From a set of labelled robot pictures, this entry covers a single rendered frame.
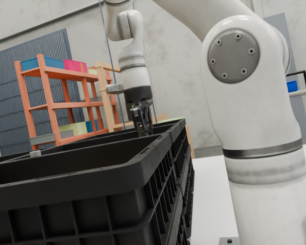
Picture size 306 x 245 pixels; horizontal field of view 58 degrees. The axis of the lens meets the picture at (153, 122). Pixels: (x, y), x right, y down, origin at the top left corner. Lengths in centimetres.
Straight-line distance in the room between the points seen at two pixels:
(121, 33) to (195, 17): 36
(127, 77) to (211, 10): 36
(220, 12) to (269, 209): 26
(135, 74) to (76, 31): 712
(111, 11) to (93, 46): 677
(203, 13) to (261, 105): 16
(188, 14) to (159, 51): 629
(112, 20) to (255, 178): 53
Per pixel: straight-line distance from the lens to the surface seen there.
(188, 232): 63
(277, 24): 613
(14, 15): 922
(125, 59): 73
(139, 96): 71
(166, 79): 658
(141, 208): 29
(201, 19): 41
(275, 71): 32
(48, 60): 491
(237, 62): 32
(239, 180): 34
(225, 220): 69
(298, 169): 35
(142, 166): 27
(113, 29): 75
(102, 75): 503
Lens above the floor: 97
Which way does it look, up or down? 2 degrees down
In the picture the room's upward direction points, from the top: 11 degrees counter-clockwise
